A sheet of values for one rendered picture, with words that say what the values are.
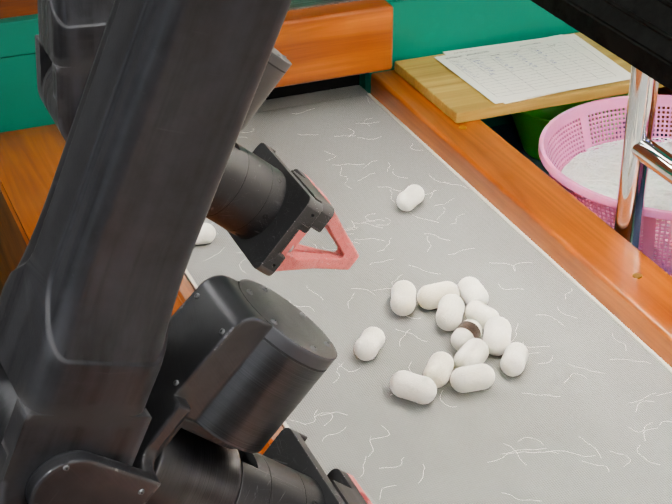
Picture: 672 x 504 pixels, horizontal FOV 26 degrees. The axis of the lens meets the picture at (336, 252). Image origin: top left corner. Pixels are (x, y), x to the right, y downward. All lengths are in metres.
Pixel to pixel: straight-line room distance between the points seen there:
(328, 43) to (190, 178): 0.91
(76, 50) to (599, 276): 0.49
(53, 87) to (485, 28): 0.76
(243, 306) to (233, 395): 0.04
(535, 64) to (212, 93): 1.04
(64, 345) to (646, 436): 0.57
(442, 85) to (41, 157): 0.42
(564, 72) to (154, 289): 1.01
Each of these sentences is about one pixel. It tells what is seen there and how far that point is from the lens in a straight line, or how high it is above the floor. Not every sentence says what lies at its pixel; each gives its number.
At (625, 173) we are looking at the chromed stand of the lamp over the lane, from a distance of 1.26.
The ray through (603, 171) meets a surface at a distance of 1.46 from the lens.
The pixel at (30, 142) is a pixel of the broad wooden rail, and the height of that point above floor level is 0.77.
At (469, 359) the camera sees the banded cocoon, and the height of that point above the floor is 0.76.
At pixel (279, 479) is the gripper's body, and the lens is 0.71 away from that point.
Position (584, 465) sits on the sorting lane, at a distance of 1.03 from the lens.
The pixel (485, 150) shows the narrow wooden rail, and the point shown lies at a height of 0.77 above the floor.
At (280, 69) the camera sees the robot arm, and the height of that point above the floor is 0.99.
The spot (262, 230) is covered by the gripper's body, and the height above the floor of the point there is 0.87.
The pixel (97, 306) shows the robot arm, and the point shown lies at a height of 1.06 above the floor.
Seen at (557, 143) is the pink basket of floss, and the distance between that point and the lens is 1.46.
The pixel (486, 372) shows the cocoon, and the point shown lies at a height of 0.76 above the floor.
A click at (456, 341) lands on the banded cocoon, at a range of 1.13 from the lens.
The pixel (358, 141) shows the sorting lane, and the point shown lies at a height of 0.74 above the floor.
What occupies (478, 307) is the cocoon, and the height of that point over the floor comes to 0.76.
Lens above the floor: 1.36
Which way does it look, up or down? 29 degrees down
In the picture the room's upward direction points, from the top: straight up
